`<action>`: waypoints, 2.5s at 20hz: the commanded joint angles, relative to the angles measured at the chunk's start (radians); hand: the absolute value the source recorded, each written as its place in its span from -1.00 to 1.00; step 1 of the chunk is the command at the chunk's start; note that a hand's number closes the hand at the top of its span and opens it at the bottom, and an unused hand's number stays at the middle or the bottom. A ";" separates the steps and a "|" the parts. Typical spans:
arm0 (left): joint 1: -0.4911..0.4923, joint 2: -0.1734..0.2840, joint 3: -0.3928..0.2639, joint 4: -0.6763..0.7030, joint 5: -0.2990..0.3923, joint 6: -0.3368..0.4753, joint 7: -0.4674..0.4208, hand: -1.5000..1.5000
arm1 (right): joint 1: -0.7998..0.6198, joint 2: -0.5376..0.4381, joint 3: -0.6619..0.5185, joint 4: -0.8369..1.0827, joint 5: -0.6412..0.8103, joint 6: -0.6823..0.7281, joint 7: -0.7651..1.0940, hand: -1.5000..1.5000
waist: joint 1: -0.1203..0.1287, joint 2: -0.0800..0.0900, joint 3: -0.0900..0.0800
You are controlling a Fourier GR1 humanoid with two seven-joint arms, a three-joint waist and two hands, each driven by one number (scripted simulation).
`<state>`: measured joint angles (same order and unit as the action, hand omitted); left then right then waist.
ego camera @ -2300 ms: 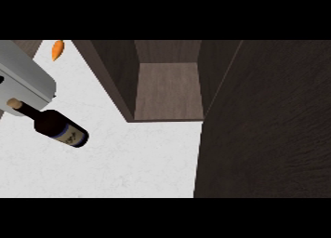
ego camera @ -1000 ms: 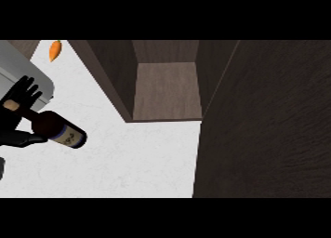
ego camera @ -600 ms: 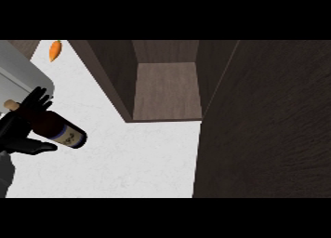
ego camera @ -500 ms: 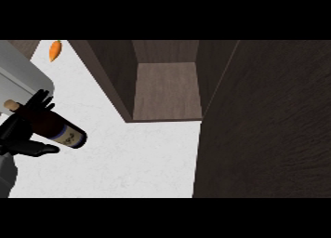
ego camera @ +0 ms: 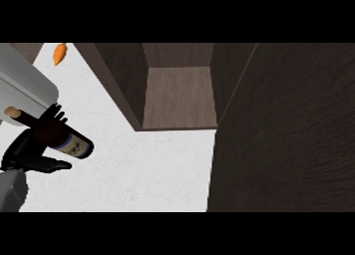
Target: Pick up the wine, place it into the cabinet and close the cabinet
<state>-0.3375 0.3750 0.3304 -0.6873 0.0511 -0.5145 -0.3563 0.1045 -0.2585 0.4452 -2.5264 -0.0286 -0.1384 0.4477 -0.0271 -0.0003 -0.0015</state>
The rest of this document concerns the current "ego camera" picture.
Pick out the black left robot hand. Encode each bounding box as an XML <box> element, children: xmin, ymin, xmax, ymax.
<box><xmin>0</xmin><ymin>103</ymin><xmax>74</xmax><ymax>174</ymax></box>

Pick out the dark wine bottle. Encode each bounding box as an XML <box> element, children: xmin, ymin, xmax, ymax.
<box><xmin>3</xmin><ymin>106</ymin><xmax>96</xmax><ymax>160</ymax></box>

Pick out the brown wooden cabinet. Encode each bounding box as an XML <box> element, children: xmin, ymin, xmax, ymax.
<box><xmin>74</xmin><ymin>43</ymin><xmax>259</xmax><ymax>132</ymax></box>

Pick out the dark brown cabinet door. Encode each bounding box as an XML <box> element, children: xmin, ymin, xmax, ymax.
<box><xmin>206</xmin><ymin>43</ymin><xmax>355</xmax><ymax>213</ymax></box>

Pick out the orange carrot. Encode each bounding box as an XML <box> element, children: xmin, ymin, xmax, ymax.
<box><xmin>52</xmin><ymin>43</ymin><xmax>69</xmax><ymax>67</ymax></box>

